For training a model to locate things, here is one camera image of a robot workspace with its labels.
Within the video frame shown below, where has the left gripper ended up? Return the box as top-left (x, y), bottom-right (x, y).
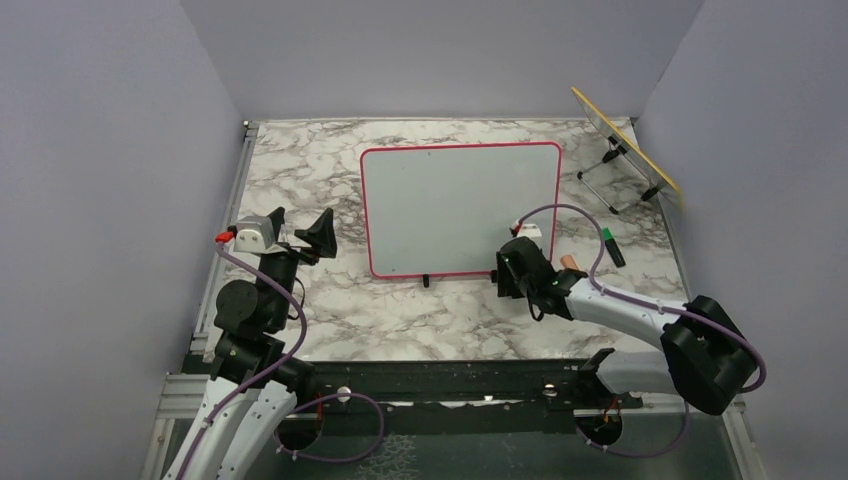
top-left (257, 205), bottom-right (337, 328)

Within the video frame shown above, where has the pink-framed whiteboard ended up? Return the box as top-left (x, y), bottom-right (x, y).
top-left (359, 141), bottom-right (563, 280)

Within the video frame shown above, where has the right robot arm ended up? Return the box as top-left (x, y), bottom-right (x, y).
top-left (496, 237), bottom-right (762, 415)

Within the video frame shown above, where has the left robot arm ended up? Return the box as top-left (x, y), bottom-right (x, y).
top-left (164, 207), bottom-right (338, 479)

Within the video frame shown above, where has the orange marker cap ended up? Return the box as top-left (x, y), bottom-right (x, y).
top-left (560, 255), bottom-right (582, 271)

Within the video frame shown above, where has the green black highlighter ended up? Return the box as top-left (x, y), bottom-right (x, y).
top-left (602, 227), bottom-right (626, 268)

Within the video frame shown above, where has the yellow-edged board on stand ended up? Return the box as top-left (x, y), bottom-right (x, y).
top-left (570, 86), bottom-right (684, 215)

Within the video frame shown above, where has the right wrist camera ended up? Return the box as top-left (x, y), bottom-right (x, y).
top-left (510, 223), bottom-right (542, 239)

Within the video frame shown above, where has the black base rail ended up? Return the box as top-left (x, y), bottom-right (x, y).
top-left (274, 359), bottom-right (642, 446)

